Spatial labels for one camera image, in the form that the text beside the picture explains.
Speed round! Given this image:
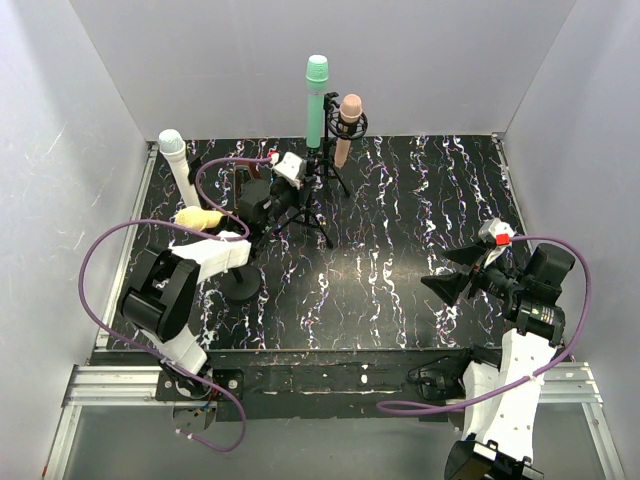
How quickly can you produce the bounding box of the black tripod clip stand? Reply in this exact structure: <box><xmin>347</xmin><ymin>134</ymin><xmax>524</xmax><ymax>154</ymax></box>
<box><xmin>251</xmin><ymin>153</ymin><xmax>334</xmax><ymax>257</ymax></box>

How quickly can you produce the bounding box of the black round-base clip stand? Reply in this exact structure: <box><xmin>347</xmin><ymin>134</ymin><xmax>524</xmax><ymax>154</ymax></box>
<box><xmin>188</xmin><ymin>156</ymin><xmax>209</xmax><ymax>209</ymax></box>
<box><xmin>214</xmin><ymin>227</ymin><xmax>261</xmax><ymax>302</ymax></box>

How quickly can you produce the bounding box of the yellow microphone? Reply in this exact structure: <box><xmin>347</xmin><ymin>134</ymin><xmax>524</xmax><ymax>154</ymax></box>
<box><xmin>175</xmin><ymin>206</ymin><xmax>225</xmax><ymax>231</ymax></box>

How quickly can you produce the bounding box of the pink microphone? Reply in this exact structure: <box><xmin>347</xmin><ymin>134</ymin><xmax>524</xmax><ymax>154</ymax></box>
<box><xmin>334</xmin><ymin>93</ymin><xmax>363</xmax><ymax>168</ymax></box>

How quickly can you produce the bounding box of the white microphone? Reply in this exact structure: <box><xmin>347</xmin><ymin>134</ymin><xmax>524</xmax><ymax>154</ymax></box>
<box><xmin>158</xmin><ymin>129</ymin><xmax>201</xmax><ymax>207</ymax></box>

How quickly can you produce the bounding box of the mint green microphone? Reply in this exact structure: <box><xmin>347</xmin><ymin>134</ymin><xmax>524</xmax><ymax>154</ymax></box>
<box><xmin>305</xmin><ymin>54</ymin><xmax>329</xmax><ymax>150</ymax></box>

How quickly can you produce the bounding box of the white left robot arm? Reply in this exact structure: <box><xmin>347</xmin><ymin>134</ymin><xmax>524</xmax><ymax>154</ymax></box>
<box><xmin>118</xmin><ymin>176</ymin><xmax>312</xmax><ymax>375</ymax></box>

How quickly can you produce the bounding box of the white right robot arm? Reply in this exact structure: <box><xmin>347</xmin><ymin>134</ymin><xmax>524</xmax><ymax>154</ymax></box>
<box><xmin>421</xmin><ymin>240</ymin><xmax>575</xmax><ymax>479</ymax></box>

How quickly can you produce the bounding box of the brown wooden metronome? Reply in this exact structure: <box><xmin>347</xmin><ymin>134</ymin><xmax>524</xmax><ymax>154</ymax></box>
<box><xmin>233</xmin><ymin>160</ymin><xmax>261</xmax><ymax>205</ymax></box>

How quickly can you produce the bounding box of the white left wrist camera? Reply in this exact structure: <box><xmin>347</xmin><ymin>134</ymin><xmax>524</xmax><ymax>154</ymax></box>
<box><xmin>270</xmin><ymin>152</ymin><xmax>307</xmax><ymax>190</ymax></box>

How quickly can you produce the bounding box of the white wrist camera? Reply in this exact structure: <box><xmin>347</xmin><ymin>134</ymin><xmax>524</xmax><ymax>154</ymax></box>
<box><xmin>479</xmin><ymin>218</ymin><xmax>515</xmax><ymax>267</ymax></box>
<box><xmin>270</xmin><ymin>152</ymin><xmax>307</xmax><ymax>190</ymax></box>

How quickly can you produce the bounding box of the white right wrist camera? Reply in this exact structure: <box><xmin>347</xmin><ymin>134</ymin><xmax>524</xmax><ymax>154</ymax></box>
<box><xmin>479</xmin><ymin>218</ymin><xmax>515</xmax><ymax>267</ymax></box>

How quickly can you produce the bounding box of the black tripod shock-mount stand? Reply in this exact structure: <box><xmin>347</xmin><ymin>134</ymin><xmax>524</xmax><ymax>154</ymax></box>
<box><xmin>318</xmin><ymin>92</ymin><xmax>369</xmax><ymax>197</ymax></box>

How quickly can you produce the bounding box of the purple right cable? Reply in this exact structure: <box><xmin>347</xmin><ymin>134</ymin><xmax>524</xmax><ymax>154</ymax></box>
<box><xmin>375</xmin><ymin>235</ymin><xmax>594</xmax><ymax>417</ymax></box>

